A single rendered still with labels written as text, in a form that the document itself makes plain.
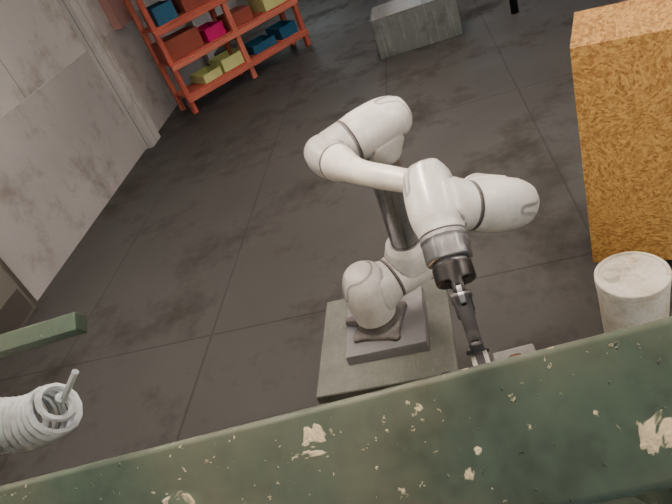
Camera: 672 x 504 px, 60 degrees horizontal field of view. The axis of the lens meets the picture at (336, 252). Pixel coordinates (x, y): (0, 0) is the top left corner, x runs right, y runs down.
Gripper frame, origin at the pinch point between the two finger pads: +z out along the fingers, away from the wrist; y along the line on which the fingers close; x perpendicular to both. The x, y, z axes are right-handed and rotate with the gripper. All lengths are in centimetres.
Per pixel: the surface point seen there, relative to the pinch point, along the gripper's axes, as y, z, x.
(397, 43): 468, -435, -22
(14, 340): -55, -9, 46
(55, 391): -47, -5, 48
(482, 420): -63, 9, 2
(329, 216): 297, -171, 73
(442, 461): -63, 11, 5
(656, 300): 155, -27, -78
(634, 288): 155, -34, -72
